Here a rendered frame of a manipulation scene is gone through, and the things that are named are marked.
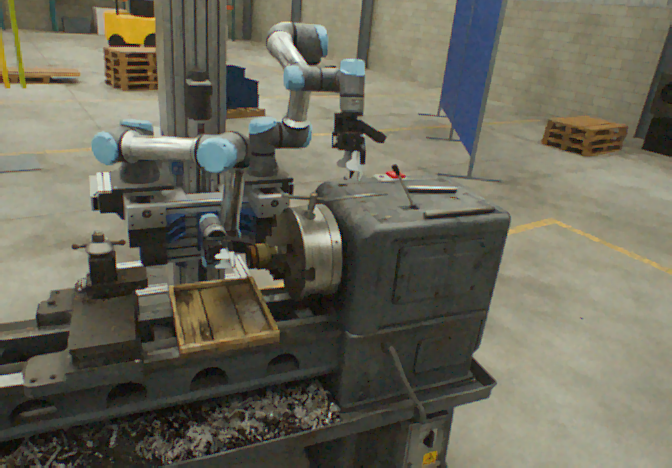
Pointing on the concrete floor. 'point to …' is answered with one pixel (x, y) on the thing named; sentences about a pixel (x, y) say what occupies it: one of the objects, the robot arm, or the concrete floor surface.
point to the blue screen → (472, 65)
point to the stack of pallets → (130, 67)
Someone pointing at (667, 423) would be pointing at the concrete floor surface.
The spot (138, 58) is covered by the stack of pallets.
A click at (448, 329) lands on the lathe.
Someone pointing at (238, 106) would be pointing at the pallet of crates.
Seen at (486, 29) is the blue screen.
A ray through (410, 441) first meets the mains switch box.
